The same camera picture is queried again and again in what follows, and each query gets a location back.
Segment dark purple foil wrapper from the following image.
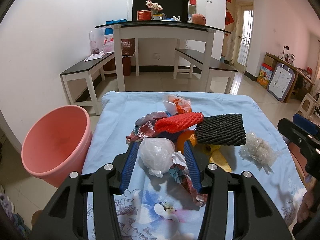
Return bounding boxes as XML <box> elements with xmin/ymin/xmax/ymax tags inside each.
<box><xmin>126</xmin><ymin>112</ymin><xmax>169</xmax><ymax>145</ymax></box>

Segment left white black bench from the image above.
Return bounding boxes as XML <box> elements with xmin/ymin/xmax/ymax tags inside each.
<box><xmin>60</xmin><ymin>52</ymin><xmax>116</xmax><ymax>116</ymax></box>

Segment red foil wrapper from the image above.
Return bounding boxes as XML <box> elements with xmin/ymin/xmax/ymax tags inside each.
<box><xmin>169</xmin><ymin>151</ymin><xmax>208</xmax><ymax>207</ymax></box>

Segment orange round ornament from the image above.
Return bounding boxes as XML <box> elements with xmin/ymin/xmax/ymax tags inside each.
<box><xmin>191</xmin><ymin>14</ymin><xmax>206</xmax><ymax>25</ymax></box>

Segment wooden side table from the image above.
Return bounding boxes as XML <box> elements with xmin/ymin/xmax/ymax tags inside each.
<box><xmin>264</xmin><ymin>53</ymin><xmax>314</xmax><ymax>103</ymax></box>

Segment right white black bench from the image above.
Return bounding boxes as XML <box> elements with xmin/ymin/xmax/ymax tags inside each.
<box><xmin>173</xmin><ymin>48</ymin><xmax>238</xmax><ymax>94</ymax></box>

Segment white papers on bench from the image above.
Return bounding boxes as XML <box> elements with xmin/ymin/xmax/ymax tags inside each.
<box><xmin>84</xmin><ymin>54</ymin><xmax>104</xmax><ymax>62</ymax></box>

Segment white plastic bag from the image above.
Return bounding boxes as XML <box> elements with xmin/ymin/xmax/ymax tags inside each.
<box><xmin>138</xmin><ymin>138</ymin><xmax>175</xmax><ymax>178</ymax></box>

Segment colourful toy box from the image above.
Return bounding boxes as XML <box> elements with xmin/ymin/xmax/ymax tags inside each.
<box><xmin>257</xmin><ymin>63</ymin><xmax>274</xmax><ymax>88</ymax></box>

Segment blue shopping bag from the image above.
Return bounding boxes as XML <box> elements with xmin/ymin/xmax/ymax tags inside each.
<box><xmin>105</xmin><ymin>18</ymin><xmax>128</xmax><ymax>36</ymax></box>

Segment clear bubble wrap bag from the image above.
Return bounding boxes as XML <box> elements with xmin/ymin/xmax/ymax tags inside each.
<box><xmin>239</xmin><ymin>132</ymin><xmax>281</xmax><ymax>168</ymax></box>

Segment pink plastic trash bucket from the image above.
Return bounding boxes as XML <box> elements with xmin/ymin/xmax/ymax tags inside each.
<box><xmin>21</xmin><ymin>105</ymin><xmax>92</xmax><ymax>187</ymax></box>

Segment right hand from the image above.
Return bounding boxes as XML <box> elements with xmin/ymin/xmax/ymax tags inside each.
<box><xmin>297</xmin><ymin>177</ymin><xmax>319</xmax><ymax>223</ymax></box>

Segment orange white snack wrapper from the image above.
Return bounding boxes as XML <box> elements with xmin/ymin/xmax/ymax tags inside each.
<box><xmin>163</xmin><ymin>94</ymin><xmax>192</xmax><ymax>115</ymax></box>

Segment black foam fruit net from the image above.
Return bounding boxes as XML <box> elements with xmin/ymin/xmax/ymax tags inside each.
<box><xmin>195</xmin><ymin>114</ymin><xmax>246</xmax><ymax>146</ymax></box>

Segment red gift box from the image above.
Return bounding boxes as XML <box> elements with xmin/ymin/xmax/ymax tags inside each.
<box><xmin>136</xmin><ymin>9</ymin><xmax>152</xmax><ymax>21</ymax></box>

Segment white plastic stool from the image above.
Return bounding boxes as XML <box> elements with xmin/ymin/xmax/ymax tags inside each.
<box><xmin>297</xmin><ymin>93</ymin><xmax>317</xmax><ymax>119</ymax></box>

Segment pink flower bouquet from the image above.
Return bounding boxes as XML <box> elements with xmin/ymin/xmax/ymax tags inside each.
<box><xmin>146</xmin><ymin>0</ymin><xmax>163</xmax><ymax>15</ymax></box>

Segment black monitor screen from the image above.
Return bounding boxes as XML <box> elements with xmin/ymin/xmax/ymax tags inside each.
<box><xmin>132</xmin><ymin>0</ymin><xmax>189</xmax><ymax>22</ymax></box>

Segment red foam fruit net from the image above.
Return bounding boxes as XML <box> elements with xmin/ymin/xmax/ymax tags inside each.
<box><xmin>154</xmin><ymin>112</ymin><xmax>204</xmax><ymax>133</ymax></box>

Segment white black bench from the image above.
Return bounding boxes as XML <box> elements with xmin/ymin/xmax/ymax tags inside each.
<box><xmin>173</xmin><ymin>48</ymin><xmax>238</xmax><ymax>94</ymax></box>
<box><xmin>60</xmin><ymin>52</ymin><xmax>116</xmax><ymax>116</ymax></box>

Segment white drawing board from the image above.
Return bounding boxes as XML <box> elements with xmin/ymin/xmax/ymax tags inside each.
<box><xmin>267</xmin><ymin>63</ymin><xmax>295</xmax><ymax>102</ymax></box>

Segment dark red box under table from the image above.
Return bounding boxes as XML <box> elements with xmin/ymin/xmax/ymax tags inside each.
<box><xmin>103</xmin><ymin>38</ymin><xmax>136</xmax><ymax>77</ymax></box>

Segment orange peel piece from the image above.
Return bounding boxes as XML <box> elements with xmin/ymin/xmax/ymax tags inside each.
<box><xmin>176</xmin><ymin>130</ymin><xmax>197</xmax><ymax>154</ymax></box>

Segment shoes on floor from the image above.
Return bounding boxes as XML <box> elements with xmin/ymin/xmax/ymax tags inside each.
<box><xmin>1</xmin><ymin>185</ymin><xmax>30</xmax><ymax>239</ymax></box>

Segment white glass-top dining table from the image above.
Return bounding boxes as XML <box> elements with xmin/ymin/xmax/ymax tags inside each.
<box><xmin>95</xmin><ymin>20</ymin><xmax>229</xmax><ymax>92</ymax></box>

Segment pink plastic bag on bench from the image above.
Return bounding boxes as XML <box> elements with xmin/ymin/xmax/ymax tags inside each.
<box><xmin>101</xmin><ymin>40</ymin><xmax>114</xmax><ymax>53</ymax></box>

